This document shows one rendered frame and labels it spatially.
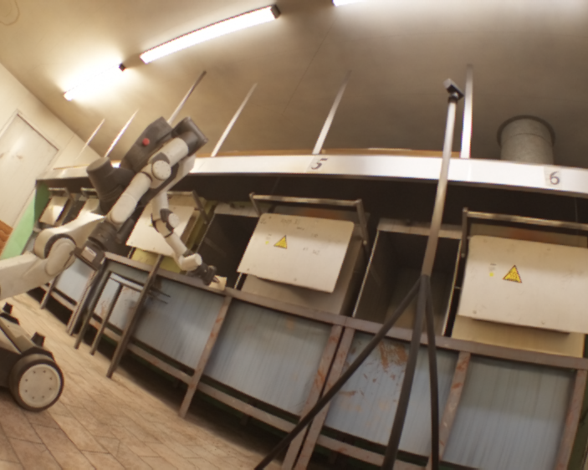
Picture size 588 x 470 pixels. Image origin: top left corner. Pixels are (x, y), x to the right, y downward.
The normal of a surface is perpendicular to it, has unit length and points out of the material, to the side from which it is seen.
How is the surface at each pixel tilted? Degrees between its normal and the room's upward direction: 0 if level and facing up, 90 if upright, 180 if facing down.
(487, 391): 90
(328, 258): 90
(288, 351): 90
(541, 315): 90
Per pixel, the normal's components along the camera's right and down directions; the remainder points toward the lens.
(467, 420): -0.41, -0.49
